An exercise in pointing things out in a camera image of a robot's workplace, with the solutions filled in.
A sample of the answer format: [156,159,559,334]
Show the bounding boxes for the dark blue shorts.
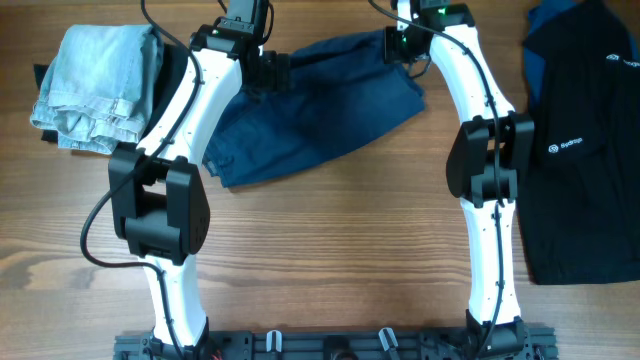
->
[203,30,426,188]

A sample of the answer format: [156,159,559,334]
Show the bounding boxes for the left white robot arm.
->
[108,1,289,359]

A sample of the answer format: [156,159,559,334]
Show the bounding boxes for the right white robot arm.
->
[384,1,534,359]

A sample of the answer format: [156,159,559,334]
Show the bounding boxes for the folded black garment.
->
[33,44,187,143]

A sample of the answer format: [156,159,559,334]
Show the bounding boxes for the blue garment under shirt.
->
[523,0,639,106]

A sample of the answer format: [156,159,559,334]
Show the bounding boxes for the folded light blue jeans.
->
[30,25,164,155]

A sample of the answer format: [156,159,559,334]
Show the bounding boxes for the black logo shirt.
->
[517,0,640,286]

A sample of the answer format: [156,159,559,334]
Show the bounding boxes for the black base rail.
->
[113,327,559,360]

